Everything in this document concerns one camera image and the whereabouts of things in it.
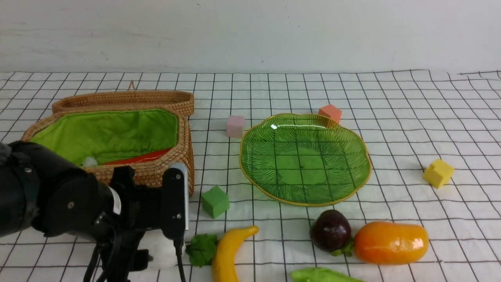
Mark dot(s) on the green foam cube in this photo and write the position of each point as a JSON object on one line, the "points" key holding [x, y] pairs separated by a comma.
{"points": [[215, 202]]}

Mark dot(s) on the yellow foam cube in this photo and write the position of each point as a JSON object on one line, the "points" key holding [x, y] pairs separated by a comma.
{"points": [[438, 173]]}

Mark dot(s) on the white checkered tablecloth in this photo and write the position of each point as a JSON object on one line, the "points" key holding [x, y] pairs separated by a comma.
{"points": [[408, 119]]}

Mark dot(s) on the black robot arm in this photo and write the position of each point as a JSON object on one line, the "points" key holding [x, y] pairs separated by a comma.
{"points": [[42, 190]]}

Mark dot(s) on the dark purple toy mangosteen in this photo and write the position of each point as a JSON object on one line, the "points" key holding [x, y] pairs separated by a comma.
{"points": [[332, 233]]}

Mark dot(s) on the yellow toy banana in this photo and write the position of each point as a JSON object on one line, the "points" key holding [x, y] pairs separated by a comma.
{"points": [[223, 266]]}

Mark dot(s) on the green glass leaf plate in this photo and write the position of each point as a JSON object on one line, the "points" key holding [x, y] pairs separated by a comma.
{"points": [[304, 160]]}

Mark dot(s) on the woven rattan basket lid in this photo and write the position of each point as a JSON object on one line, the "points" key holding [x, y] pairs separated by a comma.
{"points": [[180, 101]]}

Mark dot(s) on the orange foam cube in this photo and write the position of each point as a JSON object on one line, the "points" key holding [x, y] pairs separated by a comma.
{"points": [[331, 112]]}

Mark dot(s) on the white fluffy ball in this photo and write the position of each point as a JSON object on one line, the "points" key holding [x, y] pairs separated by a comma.
{"points": [[90, 162]]}

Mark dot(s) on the orange toy mango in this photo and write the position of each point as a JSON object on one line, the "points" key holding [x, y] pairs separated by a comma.
{"points": [[390, 243]]}

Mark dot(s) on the white toy radish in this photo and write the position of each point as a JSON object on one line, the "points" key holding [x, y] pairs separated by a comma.
{"points": [[200, 250]]}

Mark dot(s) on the woven rattan basket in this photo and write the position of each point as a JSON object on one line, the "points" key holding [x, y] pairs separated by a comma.
{"points": [[118, 132]]}

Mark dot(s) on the green toy cucumber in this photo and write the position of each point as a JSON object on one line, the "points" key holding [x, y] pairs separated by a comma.
{"points": [[318, 274]]}

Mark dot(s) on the pink foam cube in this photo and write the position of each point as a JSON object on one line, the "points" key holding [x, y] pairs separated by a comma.
{"points": [[235, 126]]}

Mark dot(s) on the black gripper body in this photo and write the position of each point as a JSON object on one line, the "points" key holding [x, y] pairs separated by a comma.
{"points": [[120, 252]]}

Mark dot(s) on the red toy carrot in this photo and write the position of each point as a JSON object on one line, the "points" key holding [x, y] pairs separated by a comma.
{"points": [[151, 156]]}

